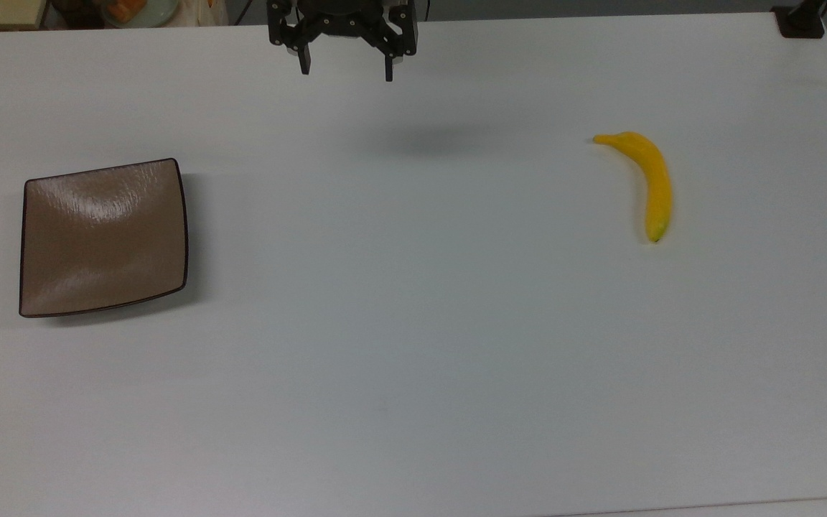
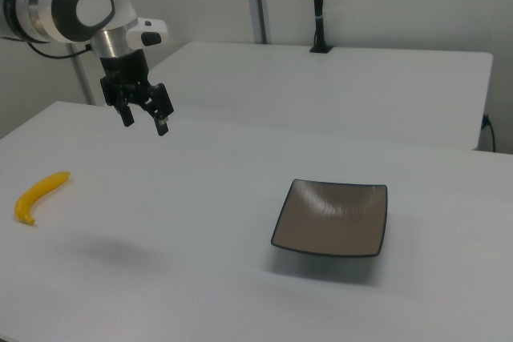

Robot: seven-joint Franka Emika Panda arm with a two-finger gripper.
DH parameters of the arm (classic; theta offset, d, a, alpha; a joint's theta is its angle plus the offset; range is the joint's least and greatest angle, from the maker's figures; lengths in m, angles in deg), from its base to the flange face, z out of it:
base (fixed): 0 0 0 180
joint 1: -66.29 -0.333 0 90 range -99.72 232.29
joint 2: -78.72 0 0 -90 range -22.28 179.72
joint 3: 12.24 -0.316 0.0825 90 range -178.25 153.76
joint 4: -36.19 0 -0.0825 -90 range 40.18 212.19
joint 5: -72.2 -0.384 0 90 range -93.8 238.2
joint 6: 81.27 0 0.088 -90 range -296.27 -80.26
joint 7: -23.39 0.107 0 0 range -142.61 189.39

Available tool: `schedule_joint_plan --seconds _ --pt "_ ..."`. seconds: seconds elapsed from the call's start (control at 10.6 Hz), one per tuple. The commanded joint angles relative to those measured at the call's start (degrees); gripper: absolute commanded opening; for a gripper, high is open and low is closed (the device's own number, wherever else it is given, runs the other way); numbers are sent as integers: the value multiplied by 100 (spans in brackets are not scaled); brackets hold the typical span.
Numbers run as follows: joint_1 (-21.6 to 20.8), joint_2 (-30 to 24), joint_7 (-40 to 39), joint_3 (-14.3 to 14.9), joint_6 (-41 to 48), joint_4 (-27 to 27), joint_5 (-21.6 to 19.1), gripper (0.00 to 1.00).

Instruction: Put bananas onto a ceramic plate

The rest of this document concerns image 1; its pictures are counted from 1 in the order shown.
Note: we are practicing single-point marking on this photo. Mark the white plastic bag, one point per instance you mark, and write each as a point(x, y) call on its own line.
point(202, 11)

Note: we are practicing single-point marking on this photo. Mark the yellow banana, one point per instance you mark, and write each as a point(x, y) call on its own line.
point(656, 179)

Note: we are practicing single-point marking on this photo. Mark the square brown ceramic plate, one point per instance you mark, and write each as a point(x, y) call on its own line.
point(103, 237)

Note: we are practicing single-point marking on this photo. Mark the black table clamp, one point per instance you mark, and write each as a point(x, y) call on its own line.
point(801, 20)

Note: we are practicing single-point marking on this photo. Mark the green plate with orange food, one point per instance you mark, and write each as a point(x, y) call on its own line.
point(139, 11)

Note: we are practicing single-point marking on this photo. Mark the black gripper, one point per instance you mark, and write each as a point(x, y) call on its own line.
point(342, 21)

